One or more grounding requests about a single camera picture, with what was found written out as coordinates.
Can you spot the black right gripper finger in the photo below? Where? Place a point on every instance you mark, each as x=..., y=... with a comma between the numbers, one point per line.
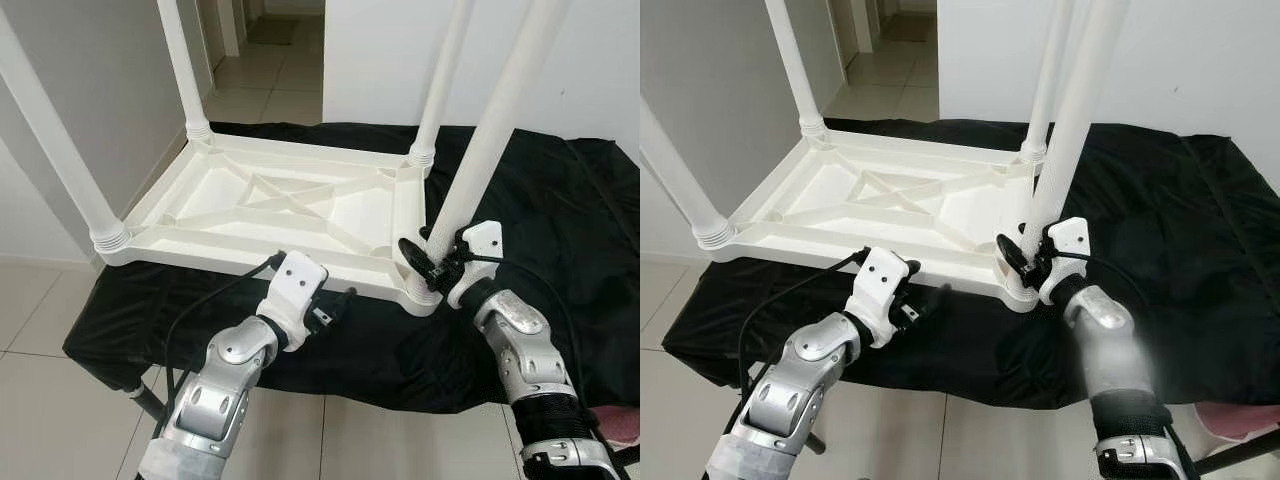
x=1013, y=252
x=418, y=262

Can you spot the white plastic table top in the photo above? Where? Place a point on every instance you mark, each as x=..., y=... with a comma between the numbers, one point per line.
x=820, y=195
x=200, y=200

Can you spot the white plastic table leg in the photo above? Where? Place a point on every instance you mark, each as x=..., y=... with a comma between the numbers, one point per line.
x=60, y=140
x=440, y=90
x=1045, y=90
x=685, y=180
x=1080, y=110
x=795, y=60
x=500, y=110
x=180, y=60

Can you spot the pink round object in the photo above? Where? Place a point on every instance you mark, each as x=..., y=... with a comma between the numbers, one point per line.
x=1240, y=420
x=618, y=425

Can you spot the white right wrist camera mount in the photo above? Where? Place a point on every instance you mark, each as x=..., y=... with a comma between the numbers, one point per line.
x=1068, y=245
x=480, y=250

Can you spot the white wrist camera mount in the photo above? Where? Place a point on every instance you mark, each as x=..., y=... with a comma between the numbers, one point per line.
x=1068, y=245
x=880, y=285
x=480, y=250
x=295, y=285

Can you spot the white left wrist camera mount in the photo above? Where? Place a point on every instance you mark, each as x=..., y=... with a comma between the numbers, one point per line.
x=880, y=285
x=295, y=285

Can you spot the white door frame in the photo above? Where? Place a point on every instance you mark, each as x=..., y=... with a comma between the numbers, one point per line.
x=862, y=25
x=228, y=25

